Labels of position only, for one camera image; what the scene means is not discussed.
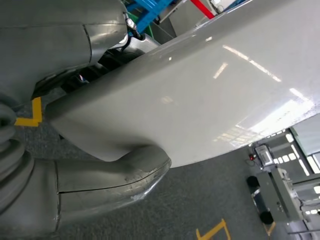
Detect blue metal shelf rack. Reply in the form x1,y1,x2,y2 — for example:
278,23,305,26
125,0,176,34

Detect yellow floor tape square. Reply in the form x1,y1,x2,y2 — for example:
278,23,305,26
14,96,43,128

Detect red barrier belt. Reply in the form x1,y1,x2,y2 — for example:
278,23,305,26
189,0,216,20

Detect grey wheeled machine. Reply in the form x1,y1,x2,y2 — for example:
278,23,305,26
246,129,320,240

